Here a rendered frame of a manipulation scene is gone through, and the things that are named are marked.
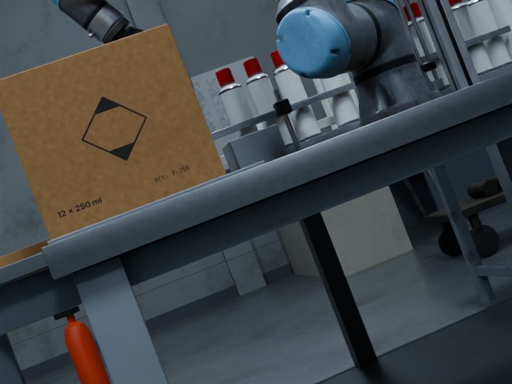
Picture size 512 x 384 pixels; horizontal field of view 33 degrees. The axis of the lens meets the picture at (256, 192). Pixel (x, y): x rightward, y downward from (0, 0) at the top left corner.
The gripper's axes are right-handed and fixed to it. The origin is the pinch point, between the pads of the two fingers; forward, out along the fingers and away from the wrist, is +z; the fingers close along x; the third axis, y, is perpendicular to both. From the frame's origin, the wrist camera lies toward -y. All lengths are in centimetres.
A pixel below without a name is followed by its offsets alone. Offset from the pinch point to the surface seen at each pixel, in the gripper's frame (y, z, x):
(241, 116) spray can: -1.6, 12.2, -2.4
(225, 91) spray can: -1.0, 6.0, -4.5
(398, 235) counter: 507, 192, -124
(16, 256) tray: -13, -5, 48
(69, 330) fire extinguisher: 311, 23, 81
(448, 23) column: -15, 33, -42
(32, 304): -61, 4, 49
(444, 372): 30, 94, 8
